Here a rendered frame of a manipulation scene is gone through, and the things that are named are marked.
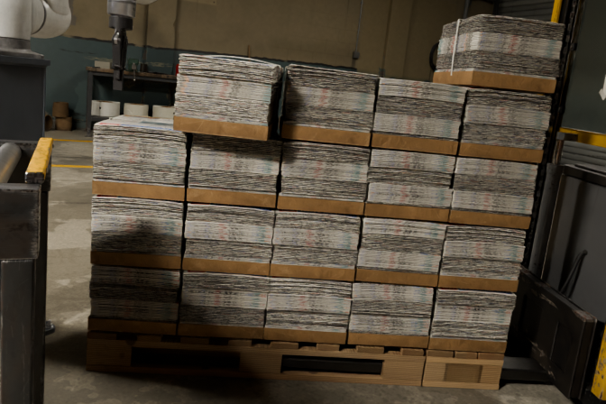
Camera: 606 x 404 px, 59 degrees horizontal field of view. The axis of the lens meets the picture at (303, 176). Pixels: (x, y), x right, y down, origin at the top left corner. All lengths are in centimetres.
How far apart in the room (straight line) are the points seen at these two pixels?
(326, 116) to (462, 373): 104
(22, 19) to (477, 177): 158
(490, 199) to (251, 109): 85
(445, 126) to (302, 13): 734
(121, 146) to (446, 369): 135
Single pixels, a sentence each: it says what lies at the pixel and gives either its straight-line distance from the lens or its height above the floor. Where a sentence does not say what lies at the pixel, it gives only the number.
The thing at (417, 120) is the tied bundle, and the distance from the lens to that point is 177.
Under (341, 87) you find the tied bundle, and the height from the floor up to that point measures 101.
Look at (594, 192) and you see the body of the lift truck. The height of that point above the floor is 71.
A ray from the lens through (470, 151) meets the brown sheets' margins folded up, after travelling 184.
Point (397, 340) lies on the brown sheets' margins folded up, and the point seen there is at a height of 17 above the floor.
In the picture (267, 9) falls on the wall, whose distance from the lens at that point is 881.
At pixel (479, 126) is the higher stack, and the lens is 185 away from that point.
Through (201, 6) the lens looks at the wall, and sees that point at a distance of 853.
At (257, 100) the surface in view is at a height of 95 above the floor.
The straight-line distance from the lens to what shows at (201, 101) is 163.
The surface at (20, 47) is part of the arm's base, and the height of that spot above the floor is 103.
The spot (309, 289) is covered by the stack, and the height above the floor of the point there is 34.
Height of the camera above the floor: 102
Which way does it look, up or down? 10 degrees down
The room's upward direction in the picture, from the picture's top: 6 degrees clockwise
